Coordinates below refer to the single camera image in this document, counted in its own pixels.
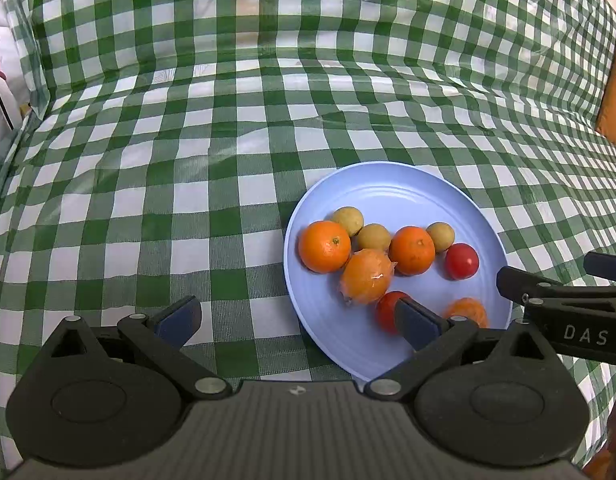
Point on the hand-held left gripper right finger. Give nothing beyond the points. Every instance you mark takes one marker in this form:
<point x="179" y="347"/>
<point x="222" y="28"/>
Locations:
<point x="422" y="329"/>

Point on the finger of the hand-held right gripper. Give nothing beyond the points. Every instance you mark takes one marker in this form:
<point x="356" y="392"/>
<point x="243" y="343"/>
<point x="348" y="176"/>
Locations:
<point x="518" y="282"/>
<point x="608" y="266"/>

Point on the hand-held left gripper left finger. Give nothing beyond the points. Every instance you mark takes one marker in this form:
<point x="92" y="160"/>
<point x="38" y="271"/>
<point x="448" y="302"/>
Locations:
<point x="178" y="320"/>

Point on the red cherry tomato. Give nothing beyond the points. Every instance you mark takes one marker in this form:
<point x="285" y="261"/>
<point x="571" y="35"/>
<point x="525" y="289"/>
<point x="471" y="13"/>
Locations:
<point x="388" y="310"/>
<point x="462" y="261"/>

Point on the small orange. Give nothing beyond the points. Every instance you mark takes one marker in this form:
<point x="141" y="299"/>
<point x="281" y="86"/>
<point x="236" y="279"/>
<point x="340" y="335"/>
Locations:
<point x="468" y="310"/>

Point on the large orange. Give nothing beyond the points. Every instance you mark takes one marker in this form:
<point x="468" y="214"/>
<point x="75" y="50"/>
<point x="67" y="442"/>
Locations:
<point x="365" y="276"/>

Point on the bare orange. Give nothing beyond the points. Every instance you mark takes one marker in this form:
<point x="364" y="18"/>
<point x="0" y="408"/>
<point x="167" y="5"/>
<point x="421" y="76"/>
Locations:
<point x="325" y="246"/>
<point x="412" y="250"/>

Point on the tan longan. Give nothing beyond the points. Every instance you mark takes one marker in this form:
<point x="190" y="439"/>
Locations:
<point x="441" y="236"/>
<point x="374" y="237"/>
<point x="348" y="220"/>

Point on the light blue plate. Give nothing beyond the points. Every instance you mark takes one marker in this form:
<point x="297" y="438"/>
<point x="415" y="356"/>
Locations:
<point x="388" y="195"/>

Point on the orange cushion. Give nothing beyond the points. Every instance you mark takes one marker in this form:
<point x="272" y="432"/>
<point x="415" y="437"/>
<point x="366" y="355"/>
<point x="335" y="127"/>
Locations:
<point x="614" y="95"/>

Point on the green checked tablecloth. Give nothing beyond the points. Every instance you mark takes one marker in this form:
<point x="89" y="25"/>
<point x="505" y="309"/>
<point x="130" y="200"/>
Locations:
<point x="187" y="135"/>

